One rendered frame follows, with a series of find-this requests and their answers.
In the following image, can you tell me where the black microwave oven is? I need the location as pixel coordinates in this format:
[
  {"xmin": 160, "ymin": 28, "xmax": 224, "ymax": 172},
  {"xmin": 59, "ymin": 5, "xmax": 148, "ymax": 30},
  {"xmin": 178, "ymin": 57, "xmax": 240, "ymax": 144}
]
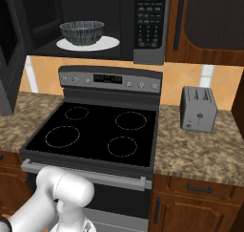
[{"xmin": 18, "ymin": 0, "xmax": 173, "ymax": 66}]

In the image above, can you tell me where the white microwave turntable plate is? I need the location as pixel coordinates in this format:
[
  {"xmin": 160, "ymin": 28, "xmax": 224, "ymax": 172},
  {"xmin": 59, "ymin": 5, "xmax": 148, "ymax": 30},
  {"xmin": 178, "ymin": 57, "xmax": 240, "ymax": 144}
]
[{"xmin": 55, "ymin": 34, "xmax": 121, "ymax": 53}]

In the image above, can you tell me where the grey patterned bowl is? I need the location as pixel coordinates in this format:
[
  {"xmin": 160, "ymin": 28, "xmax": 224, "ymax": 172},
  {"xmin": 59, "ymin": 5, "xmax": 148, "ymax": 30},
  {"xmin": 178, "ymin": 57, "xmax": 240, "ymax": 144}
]
[{"xmin": 59, "ymin": 20, "xmax": 106, "ymax": 48}]

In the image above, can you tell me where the black oven door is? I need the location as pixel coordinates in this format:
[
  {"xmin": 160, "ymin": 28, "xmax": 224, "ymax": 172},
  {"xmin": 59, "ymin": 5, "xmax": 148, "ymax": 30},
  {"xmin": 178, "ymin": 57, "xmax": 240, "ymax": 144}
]
[{"xmin": 26, "ymin": 171, "xmax": 153, "ymax": 232}]

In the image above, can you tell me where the black microwave door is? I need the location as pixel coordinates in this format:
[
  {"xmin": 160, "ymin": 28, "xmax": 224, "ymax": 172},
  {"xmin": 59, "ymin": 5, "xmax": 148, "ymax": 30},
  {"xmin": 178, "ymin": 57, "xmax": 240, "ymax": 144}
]
[{"xmin": 0, "ymin": 0, "xmax": 29, "ymax": 116}]

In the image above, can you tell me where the brown base cupboard door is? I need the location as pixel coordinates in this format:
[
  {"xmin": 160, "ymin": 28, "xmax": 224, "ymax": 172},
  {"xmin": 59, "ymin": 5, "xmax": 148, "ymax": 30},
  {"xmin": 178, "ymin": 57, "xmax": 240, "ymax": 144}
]
[
  {"xmin": 0, "ymin": 165, "xmax": 34, "ymax": 217},
  {"xmin": 148, "ymin": 192, "xmax": 240, "ymax": 232}
]

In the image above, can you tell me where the black and steel stove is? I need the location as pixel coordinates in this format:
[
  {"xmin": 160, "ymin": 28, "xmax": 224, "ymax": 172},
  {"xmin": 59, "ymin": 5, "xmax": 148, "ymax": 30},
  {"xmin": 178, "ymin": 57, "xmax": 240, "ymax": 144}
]
[{"xmin": 19, "ymin": 64, "xmax": 164, "ymax": 232}]

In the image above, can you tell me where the black glass hob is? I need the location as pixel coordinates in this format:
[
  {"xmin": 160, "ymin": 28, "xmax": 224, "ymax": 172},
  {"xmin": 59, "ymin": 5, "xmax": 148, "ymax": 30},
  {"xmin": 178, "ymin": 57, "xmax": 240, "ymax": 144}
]
[{"xmin": 23, "ymin": 100, "xmax": 158, "ymax": 169}]

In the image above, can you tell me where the grey toaster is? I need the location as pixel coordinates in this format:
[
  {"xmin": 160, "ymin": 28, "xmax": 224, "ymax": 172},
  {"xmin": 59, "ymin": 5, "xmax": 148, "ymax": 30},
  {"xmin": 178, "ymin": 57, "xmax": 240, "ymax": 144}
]
[{"xmin": 179, "ymin": 85, "xmax": 219, "ymax": 134}]

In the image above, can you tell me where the dark brown tall cupboard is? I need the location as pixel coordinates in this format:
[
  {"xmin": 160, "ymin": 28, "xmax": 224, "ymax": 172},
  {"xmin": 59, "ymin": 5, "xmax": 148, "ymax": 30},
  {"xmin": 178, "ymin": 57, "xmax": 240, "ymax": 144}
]
[{"xmin": 231, "ymin": 78, "xmax": 244, "ymax": 133}]

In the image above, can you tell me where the brown wooden drawer front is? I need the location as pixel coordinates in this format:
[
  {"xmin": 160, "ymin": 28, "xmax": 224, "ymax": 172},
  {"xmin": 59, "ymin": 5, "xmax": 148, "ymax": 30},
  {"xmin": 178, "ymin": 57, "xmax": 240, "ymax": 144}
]
[
  {"xmin": 0, "ymin": 150, "xmax": 24, "ymax": 177},
  {"xmin": 152, "ymin": 173, "xmax": 244, "ymax": 206}
]

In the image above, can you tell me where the steel oven door handle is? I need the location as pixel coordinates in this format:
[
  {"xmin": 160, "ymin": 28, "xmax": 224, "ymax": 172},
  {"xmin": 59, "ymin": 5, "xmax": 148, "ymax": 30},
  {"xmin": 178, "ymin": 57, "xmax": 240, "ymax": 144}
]
[{"xmin": 21, "ymin": 158, "xmax": 153, "ymax": 191}]

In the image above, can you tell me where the short black cupboard handle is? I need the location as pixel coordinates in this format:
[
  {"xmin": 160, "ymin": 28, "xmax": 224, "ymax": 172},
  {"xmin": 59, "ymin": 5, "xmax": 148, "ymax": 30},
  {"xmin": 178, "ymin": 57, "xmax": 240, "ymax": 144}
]
[{"xmin": 153, "ymin": 196, "xmax": 162, "ymax": 225}]

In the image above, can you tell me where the long black cupboard handle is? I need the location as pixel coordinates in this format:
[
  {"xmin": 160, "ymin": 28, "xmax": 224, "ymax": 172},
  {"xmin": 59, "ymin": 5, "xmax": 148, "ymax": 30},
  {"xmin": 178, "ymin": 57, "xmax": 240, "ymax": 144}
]
[{"xmin": 173, "ymin": 0, "xmax": 187, "ymax": 52}]

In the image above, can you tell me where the brown wall cupboard door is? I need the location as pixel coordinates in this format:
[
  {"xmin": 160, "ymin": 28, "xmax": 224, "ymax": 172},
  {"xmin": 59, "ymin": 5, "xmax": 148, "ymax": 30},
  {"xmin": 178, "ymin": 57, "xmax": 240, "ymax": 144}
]
[{"xmin": 164, "ymin": 0, "xmax": 244, "ymax": 67}]

